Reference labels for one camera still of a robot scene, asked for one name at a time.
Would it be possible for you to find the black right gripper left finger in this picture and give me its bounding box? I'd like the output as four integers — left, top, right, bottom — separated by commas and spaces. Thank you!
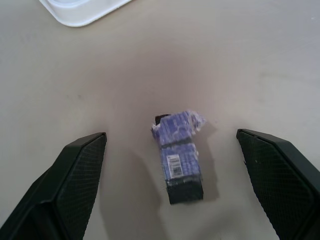
0, 132, 108, 240

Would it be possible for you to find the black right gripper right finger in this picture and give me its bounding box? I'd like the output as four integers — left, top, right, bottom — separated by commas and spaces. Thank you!
236, 128, 320, 240

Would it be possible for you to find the white Unitree pencil case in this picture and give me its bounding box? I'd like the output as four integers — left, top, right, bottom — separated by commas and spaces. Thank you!
38, 0, 133, 28

